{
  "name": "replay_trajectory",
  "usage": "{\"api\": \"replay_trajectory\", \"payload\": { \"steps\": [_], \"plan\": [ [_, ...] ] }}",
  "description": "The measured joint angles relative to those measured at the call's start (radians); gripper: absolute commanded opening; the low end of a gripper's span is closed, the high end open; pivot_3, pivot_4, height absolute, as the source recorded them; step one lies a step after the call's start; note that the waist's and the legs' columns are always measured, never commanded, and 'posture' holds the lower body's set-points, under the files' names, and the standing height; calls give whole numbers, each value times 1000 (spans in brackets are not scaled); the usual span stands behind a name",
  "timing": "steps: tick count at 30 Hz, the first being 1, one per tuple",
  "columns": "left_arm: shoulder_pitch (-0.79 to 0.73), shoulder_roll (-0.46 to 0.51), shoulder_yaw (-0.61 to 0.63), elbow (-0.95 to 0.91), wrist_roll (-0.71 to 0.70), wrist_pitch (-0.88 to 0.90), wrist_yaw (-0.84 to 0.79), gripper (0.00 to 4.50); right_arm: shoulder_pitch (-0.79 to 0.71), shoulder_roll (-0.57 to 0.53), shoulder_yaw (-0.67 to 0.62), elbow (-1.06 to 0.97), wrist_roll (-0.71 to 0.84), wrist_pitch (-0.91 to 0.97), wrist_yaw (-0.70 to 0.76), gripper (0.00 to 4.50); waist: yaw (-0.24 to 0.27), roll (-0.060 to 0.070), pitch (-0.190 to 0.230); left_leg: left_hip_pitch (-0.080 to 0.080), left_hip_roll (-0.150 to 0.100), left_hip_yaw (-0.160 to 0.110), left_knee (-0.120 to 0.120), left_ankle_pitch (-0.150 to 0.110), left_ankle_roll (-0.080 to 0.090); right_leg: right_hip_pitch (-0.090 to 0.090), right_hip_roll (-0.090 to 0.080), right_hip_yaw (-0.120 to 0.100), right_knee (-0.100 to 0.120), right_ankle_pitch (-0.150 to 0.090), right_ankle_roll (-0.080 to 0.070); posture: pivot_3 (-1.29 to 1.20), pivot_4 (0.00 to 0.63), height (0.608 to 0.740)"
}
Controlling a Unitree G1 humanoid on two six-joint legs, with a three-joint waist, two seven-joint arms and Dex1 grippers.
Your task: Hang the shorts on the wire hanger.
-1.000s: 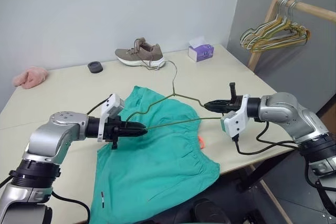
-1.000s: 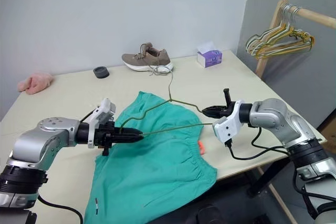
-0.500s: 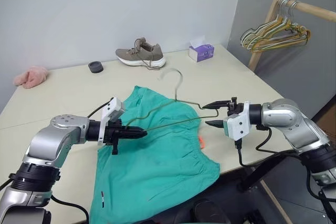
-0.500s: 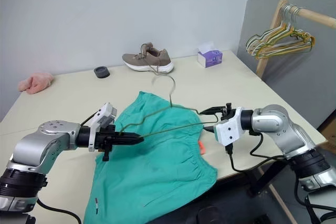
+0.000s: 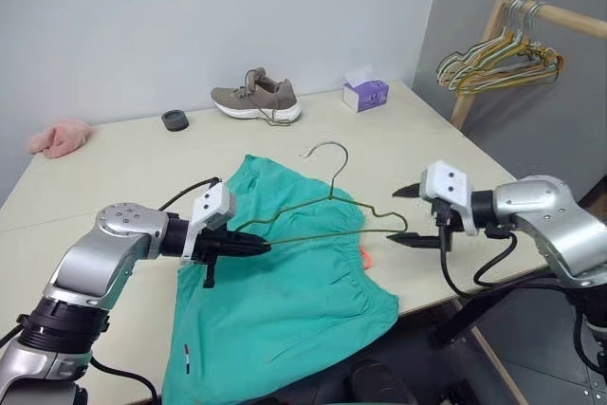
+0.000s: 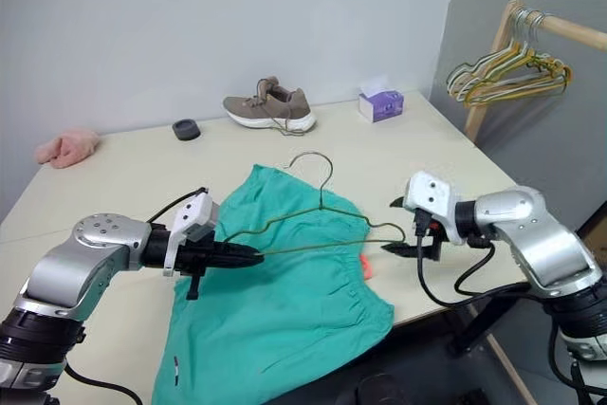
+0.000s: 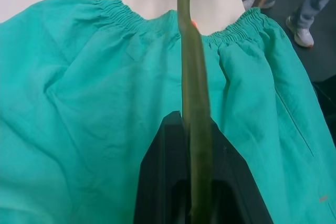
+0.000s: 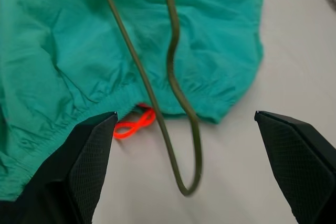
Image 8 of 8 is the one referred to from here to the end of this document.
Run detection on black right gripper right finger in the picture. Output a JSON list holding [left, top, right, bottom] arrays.
[[254, 110, 336, 224]]

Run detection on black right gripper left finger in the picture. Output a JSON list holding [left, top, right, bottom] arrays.
[[0, 111, 118, 224]]

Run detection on teal green shorts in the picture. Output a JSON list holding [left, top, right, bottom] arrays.
[[0, 0, 265, 202]]

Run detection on orange drawstring cord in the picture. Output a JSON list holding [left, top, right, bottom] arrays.
[[113, 103, 156, 140]]

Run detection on olive green cord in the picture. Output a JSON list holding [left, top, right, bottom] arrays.
[[95, 0, 203, 197]]

